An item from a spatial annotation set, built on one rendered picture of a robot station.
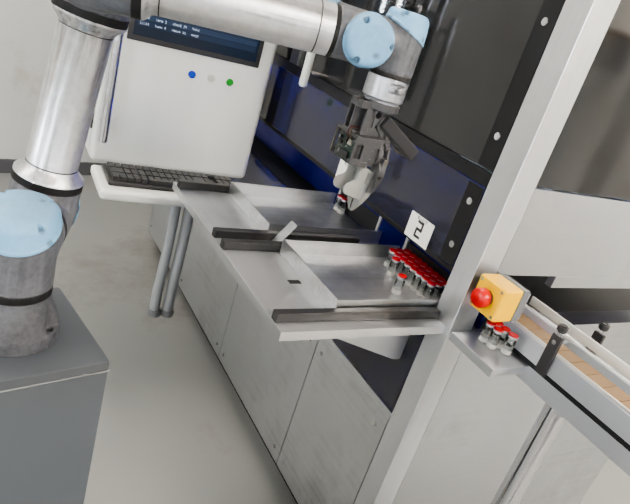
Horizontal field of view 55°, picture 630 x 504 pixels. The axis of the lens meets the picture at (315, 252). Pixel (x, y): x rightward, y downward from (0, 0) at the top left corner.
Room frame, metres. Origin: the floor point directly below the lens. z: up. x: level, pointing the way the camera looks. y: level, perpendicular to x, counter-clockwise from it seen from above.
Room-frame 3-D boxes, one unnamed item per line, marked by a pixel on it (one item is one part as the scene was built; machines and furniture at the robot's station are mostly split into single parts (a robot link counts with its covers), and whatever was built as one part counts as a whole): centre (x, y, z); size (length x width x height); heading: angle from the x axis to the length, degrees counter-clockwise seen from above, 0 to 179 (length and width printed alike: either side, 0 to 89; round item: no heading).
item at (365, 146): (1.10, -0.02, 1.23); 0.09 x 0.08 x 0.12; 126
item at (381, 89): (1.10, -0.03, 1.31); 0.08 x 0.08 x 0.05
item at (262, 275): (1.36, 0.02, 0.87); 0.70 x 0.48 x 0.02; 35
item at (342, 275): (1.26, -0.14, 0.90); 0.34 x 0.26 x 0.04; 125
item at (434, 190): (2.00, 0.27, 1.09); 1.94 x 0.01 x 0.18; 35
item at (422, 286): (1.32, -0.23, 0.91); 0.18 x 0.02 x 0.05; 35
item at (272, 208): (1.54, 0.06, 0.90); 0.34 x 0.26 x 0.04; 125
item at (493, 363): (1.13, -0.42, 0.87); 0.14 x 0.13 x 0.02; 125
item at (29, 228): (0.83, 0.45, 0.96); 0.13 x 0.12 x 0.14; 16
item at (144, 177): (1.69, 0.46, 0.82); 0.40 x 0.14 x 0.02; 123
